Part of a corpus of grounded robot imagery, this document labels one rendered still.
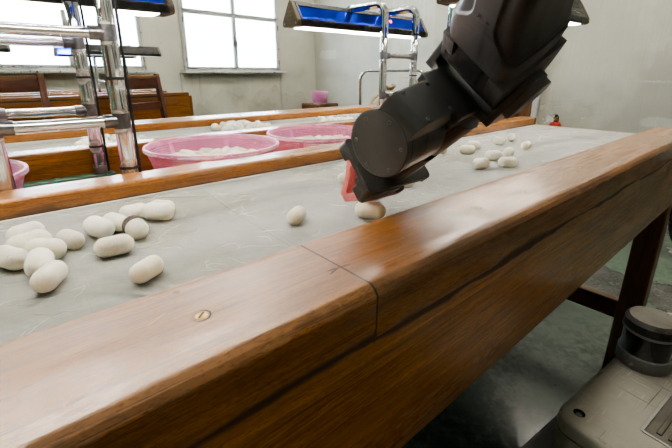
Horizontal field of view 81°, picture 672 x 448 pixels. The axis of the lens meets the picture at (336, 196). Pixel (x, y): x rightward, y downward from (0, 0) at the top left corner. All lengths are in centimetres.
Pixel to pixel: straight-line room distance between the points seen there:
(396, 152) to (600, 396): 51
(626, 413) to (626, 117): 441
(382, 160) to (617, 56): 473
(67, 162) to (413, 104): 75
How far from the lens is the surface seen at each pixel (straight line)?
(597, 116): 503
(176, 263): 39
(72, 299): 37
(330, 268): 30
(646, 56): 496
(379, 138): 32
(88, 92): 90
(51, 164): 93
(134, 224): 45
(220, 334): 25
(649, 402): 75
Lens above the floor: 91
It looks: 17 degrees down
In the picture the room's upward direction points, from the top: straight up
